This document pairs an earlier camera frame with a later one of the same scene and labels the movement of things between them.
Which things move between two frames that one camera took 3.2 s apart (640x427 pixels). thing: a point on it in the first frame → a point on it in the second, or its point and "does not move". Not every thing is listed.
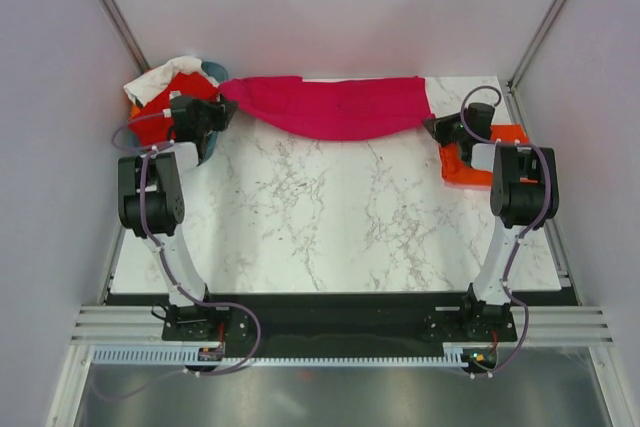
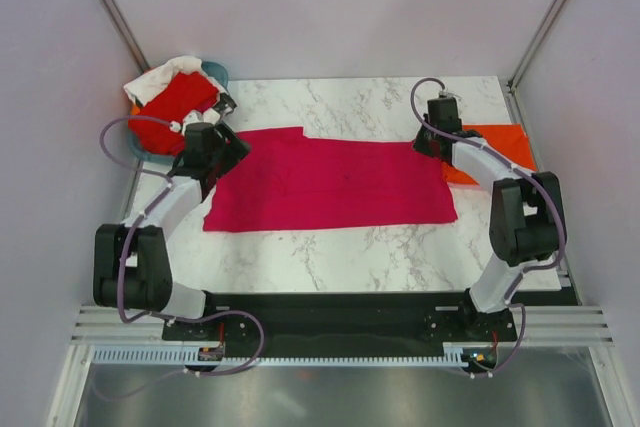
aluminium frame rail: x=112 y=324 does not move
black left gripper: x=222 y=112 → x=236 y=150
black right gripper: x=438 y=127 → x=419 y=146
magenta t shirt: x=332 y=110 → x=286 y=180
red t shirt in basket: x=153 y=124 does not move
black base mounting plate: x=342 y=319 does not move
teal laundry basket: x=219 y=72 does not move
